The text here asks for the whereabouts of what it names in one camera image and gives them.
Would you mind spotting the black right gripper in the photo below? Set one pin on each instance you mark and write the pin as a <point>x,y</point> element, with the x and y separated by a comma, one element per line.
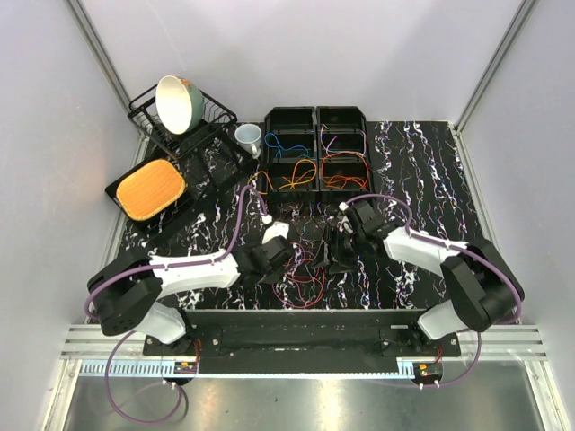
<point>335,239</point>

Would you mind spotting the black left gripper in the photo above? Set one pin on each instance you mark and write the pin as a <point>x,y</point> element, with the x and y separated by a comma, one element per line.
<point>270,279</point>

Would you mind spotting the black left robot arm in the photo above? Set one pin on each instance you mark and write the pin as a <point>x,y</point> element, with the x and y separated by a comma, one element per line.
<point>125,295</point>

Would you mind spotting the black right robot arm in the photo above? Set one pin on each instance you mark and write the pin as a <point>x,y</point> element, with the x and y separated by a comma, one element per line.
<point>482,289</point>

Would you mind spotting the white measuring cup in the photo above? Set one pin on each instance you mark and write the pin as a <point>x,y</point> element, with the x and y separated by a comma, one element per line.
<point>248,136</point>

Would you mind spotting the white and green bowl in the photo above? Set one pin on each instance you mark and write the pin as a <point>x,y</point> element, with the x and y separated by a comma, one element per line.
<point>179,104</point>

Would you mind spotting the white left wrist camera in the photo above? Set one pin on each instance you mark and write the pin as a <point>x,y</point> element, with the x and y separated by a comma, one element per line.
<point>274,229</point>

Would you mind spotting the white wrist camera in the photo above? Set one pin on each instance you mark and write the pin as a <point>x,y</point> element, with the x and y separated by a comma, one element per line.
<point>274,229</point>
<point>344,224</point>

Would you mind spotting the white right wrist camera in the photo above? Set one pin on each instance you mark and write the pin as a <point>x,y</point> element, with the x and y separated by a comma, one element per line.
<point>344,224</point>

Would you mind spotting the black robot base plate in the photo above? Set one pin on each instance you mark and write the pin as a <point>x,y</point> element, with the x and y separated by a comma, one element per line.
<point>297,343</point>

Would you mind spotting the black wire dish rack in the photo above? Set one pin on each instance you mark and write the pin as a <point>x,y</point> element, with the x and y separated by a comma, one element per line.
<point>206,150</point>

